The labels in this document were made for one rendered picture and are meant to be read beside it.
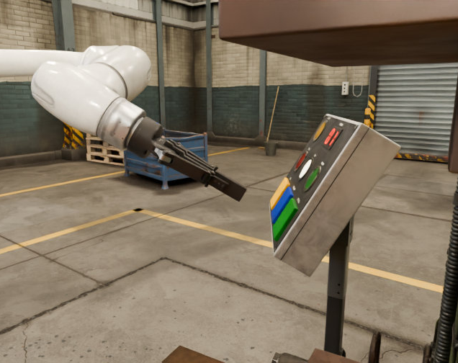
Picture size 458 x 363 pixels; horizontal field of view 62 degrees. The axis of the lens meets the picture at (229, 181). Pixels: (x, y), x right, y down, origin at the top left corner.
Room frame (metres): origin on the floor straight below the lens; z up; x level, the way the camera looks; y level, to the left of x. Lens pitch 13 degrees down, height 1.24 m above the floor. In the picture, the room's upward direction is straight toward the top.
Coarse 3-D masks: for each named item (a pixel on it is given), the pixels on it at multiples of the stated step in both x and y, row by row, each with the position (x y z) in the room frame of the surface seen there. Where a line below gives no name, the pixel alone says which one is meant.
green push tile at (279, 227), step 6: (288, 204) 0.74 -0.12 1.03; (294, 204) 0.70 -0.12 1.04; (288, 210) 0.71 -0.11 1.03; (294, 210) 0.68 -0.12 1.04; (282, 216) 0.72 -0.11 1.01; (288, 216) 0.68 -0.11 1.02; (276, 222) 0.74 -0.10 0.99; (282, 222) 0.69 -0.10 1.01; (288, 222) 0.68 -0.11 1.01; (276, 228) 0.71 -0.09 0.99; (282, 228) 0.68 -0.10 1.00; (276, 234) 0.69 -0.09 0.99; (276, 240) 0.68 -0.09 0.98
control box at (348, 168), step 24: (336, 120) 0.81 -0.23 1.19; (312, 144) 0.91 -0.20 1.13; (336, 144) 0.70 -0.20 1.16; (360, 144) 0.64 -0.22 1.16; (384, 144) 0.63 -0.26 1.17; (312, 168) 0.77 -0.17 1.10; (336, 168) 0.64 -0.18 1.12; (360, 168) 0.64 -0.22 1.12; (384, 168) 0.63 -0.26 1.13; (312, 192) 0.66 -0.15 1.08; (336, 192) 0.64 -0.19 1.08; (360, 192) 0.63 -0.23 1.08; (312, 216) 0.64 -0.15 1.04; (336, 216) 0.64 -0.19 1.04; (288, 240) 0.64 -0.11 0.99; (312, 240) 0.64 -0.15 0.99; (288, 264) 0.65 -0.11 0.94; (312, 264) 0.64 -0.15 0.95
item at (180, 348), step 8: (176, 352) 0.30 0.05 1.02; (184, 352) 0.30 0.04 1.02; (192, 352) 0.30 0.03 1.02; (168, 360) 0.29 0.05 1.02; (176, 360) 0.29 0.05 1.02; (184, 360) 0.29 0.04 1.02; (192, 360) 0.29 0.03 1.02; (200, 360) 0.29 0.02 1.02; (208, 360) 0.29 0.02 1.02; (216, 360) 0.29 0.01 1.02
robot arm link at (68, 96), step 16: (48, 64) 0.72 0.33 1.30; (64, 64) 0.73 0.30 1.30; (96, 64) 0.78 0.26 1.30; (32, 80) 0.72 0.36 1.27; (48, 80) 0.70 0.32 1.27; (64, 80) 0.70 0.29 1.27; (80, 80) 0.71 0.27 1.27; (96, 80) 0.73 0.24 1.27; (112, 80) 0.76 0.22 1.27; (32, 96) 0.73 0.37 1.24; (48, 96) 0.70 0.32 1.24; (64, 96) 0.69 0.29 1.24; (80, 96) 0.70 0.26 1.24; (96, 96) 0.70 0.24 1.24; (112, 96) 0.72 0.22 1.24; (64, 112) 0.70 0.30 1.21; (80, 112) 0.69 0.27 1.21; (96, 112) 0.70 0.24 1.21; (80, 128) 0.71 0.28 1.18; (96, 128) 0.70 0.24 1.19
